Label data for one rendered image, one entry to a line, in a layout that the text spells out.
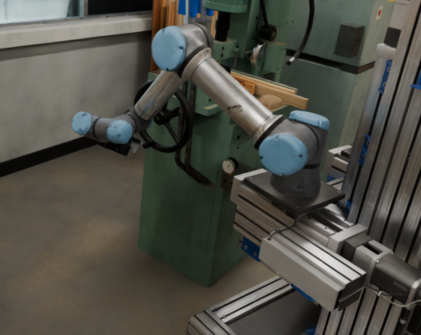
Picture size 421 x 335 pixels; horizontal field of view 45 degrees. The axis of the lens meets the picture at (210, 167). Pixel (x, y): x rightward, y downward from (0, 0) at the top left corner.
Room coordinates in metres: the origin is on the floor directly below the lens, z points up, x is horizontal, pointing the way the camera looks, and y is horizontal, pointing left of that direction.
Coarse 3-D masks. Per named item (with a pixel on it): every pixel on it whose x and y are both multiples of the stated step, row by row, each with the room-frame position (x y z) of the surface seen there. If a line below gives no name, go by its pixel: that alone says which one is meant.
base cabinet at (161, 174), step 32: (160, 128) 2.05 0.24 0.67; (160, 160) 2.04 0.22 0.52; (192, 160) 1.95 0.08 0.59; (256, 160) 2.07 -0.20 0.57; (160, 192) 2.03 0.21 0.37; (192, 192) 1.94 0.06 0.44; (224, 192) 1.87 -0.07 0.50; (160, 224) 2.02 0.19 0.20; (192, 224) 1.93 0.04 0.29; (224, 224) 1.91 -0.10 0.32; (160, 256) 2.01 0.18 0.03; (192, 256) 1.92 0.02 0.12; (224, 256) 1.95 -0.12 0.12
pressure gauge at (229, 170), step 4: (224, 160) 1.80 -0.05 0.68; (228, 160) 1.79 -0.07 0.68; (232, 160) 1.78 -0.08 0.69; (236, 160) 1.80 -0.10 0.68; (224, 164) 1.80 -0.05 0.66; (228, 164) 1.79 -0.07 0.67; (232, 164) 1.78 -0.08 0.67; (236, 164) 1.78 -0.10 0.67; (224, 168) 1.79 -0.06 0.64; (228, 168) 1.79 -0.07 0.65; (232, 168) 1.78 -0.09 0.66; (236, 168) 1.78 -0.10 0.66; (228, 172) 1.78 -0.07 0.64; (232, 172) 1.77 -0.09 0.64
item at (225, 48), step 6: (216, 42) 2.07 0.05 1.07; (222, 42) 2.09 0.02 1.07; (228, 42) 2.11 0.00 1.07; (234, 42) 2.14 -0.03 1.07; (216, 48) 2.06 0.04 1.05; (222, 48) 2.07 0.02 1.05; (228, 48) 2.11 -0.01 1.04; (216, 54) 2.06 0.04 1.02; (222, 54) 2.07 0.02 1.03; (228, 54) 2.12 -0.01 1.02; (234, 54) 2.16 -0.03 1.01; (216, 60) 2.11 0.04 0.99
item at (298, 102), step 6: (258, 84) 2.00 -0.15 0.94; (258, 90) 1.99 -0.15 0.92; (264, 90) 1.98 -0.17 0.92; (270, 90) 1.96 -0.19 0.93; (276, 90) 1.95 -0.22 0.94; (282, 96) 1.93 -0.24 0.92; (288, 96) 1.92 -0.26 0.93; (294, 96) 1.91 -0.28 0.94; (300, 96) 1.91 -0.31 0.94; (288, 102) 1.92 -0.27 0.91; (294, 102) 1.91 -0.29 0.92; (300, 102) 1.89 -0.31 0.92; (306, 102) 1.88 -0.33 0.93; (306, 108) 1.89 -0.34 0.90
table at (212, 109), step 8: (152, 72) 2.10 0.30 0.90; (160, 72) 2.11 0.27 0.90; (256, 96) 1.96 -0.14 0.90; (176, 104) 1.89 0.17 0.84; (216, 104) 1.88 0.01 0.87; (288, 104) 1.92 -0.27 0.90; (200, 112) 1.83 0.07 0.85; (208, 112) 1.82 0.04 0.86; (216, 112) 1.87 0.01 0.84; (272, 112) 1.80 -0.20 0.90; (280, 112) 1.86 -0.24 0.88; (288, 112) 1.92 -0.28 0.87
